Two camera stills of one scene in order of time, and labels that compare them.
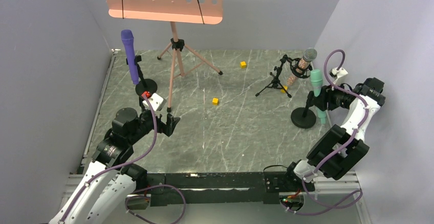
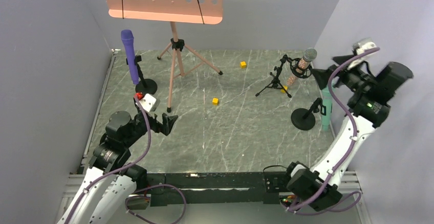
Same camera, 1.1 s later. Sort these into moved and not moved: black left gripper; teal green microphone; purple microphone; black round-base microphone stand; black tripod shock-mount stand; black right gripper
Moved: teal green microphone; black right gripper
Not moved: black left gripper; black round-base microphone stand; purple microphone; black tripod shock-mount stand
